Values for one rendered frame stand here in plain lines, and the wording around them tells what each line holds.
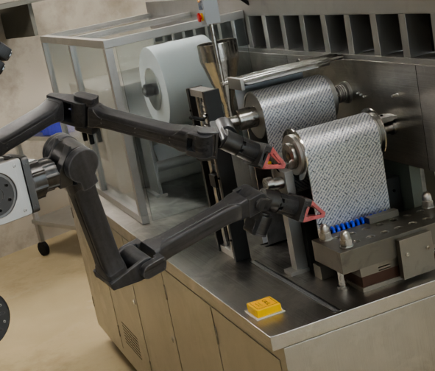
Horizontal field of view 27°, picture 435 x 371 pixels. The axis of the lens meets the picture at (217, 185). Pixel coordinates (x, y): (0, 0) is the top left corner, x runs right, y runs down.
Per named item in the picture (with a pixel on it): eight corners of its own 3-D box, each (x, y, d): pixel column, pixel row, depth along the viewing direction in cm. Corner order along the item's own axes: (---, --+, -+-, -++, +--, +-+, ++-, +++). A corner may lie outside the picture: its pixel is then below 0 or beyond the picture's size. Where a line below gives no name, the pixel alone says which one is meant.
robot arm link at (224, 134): (216, 150, 248) (227, 133, 246) (211, 138, 254) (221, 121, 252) (237, 160, 251) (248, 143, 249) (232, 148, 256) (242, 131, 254)
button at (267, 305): (247, 311, 246) (246, 303, 246) (271, 303, 248) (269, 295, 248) (258, 319, 240) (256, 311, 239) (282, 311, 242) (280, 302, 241)
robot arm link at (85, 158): (118, 305, 218) (93, 286, 225) (160, 272, 224) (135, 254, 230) (63, 161, 190) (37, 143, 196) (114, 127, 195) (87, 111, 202)
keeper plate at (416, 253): (400, 277, 246) (394, 239, 244) (431, 267, 249) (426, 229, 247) (405, 280, 244) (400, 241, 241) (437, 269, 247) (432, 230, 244)
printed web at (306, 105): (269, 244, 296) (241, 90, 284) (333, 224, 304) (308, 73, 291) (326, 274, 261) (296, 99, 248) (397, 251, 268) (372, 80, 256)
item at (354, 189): (318, 235, 258) (308, 173, 254) (390, 213, 266) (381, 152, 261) (319, 236, 258) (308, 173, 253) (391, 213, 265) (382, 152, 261)
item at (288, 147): (294, 149, 252) (294, 174, 256) (299, 147, 253) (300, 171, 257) (280, 139, 258) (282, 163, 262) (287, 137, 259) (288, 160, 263)
